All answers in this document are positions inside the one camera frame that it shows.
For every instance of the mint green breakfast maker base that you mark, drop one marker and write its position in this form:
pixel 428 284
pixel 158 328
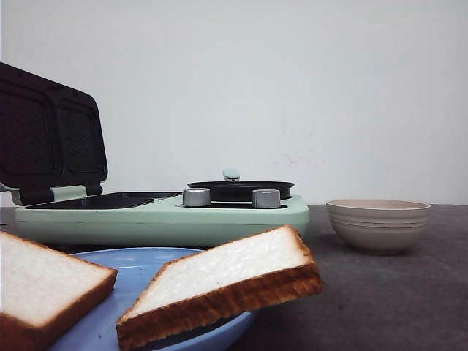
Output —
pixel 161 222

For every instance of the beige ribbed bowl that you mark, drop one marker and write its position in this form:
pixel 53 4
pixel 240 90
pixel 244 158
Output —
pixel 378 226

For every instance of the right silver control knob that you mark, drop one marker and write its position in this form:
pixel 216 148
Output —
pixel 266 198

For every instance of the white bread slice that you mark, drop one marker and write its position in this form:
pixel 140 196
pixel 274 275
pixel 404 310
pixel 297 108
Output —
pixel 265 269
pixel 45 292

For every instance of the breakfast maker hinged lid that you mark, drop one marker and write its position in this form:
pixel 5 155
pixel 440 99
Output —
pixel 51 137

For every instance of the blue plastic plate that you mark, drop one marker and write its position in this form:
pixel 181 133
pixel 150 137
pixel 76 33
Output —
pixel 136 267

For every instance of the silver control knob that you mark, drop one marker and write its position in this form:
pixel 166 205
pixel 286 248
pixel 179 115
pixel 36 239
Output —
pixel 196 197
pixel 266 198

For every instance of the left silver control knob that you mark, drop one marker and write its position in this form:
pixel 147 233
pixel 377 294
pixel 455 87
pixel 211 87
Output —
pixel 196 197

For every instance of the black round frying pan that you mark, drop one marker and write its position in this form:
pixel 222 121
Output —
pixel 233 189

